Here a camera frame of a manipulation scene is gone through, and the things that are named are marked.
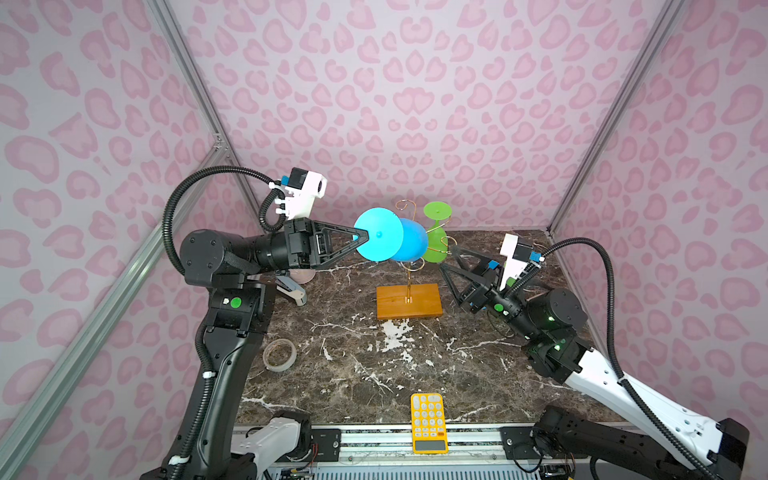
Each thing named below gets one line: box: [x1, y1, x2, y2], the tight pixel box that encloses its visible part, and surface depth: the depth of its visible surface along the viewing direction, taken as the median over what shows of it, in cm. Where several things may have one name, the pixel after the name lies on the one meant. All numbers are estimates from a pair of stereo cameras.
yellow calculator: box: [410, 393, 449, 454], surface depth 77 cm
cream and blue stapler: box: [275, 276, 307, 307], surface depth 101 cm
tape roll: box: [262, 338, 297, 372], surface depth 89 cm
